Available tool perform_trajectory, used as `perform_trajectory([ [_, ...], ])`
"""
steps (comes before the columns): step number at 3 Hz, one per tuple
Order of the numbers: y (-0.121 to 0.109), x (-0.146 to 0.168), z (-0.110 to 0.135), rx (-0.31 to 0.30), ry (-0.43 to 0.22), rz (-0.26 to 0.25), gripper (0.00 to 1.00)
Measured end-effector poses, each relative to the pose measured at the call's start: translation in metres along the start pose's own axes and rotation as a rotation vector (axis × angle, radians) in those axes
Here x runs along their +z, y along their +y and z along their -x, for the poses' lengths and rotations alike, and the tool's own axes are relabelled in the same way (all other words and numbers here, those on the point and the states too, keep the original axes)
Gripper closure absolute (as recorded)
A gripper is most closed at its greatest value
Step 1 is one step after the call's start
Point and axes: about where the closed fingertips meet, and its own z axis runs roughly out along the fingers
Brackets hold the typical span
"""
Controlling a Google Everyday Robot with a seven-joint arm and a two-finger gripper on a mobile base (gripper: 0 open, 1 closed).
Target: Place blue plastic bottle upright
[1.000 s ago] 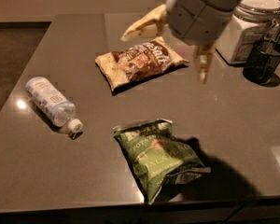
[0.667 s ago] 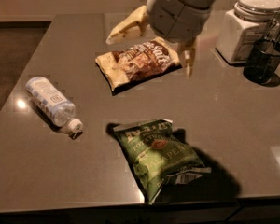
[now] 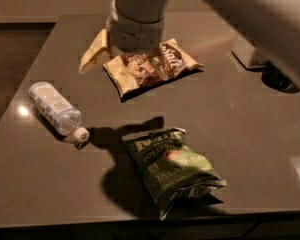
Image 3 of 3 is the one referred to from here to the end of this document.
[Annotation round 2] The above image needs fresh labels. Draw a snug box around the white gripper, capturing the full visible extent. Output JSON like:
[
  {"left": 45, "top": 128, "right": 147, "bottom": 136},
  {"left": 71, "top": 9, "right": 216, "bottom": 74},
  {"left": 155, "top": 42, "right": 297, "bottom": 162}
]
[{"left": 79, "top": 1, "right": 169, "bottom": 81}]

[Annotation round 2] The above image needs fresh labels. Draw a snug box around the clear blue plastic water bottle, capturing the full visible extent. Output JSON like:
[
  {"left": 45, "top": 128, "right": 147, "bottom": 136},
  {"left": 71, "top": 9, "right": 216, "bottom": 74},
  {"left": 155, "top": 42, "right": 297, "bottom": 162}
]
[{"left": 28, "top": 82, "right": 90, "bottom": 143}]

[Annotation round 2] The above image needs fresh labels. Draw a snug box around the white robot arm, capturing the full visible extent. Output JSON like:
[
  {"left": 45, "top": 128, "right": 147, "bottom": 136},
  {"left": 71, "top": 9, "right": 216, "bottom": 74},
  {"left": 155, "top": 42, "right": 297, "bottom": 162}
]
[{"left": 79, "top": 0, "right": 300, "bottom": 88}]

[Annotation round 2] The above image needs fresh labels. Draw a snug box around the brown salt chips bag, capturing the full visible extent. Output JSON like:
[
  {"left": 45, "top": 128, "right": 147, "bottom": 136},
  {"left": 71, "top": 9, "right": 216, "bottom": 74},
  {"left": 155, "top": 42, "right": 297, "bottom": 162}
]
[{"left": 104, "top": 38, "right": 202, "bottom": 97}]

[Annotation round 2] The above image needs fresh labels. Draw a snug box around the white ceramic canister jar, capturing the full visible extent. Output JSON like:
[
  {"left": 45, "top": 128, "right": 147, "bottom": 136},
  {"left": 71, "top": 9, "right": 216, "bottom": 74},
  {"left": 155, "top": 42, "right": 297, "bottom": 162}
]
[{"left": 232, "top": 35, "right": 267, "bottom": 69}]

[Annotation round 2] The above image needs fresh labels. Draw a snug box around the green jalapeno chips bag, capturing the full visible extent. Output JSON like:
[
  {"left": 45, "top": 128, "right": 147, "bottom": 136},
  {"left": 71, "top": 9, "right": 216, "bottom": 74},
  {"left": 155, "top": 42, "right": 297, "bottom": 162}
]
[{"left": 122, "top": 128, "right": 227, "bottom": 220}]

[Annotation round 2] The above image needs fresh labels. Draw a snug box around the dark wire basket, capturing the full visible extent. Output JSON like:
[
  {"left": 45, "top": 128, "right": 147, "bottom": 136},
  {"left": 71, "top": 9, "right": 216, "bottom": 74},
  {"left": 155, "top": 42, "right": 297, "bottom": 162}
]
[{"left": 261, "top": 61, "right": 300, "bottom": 94}]

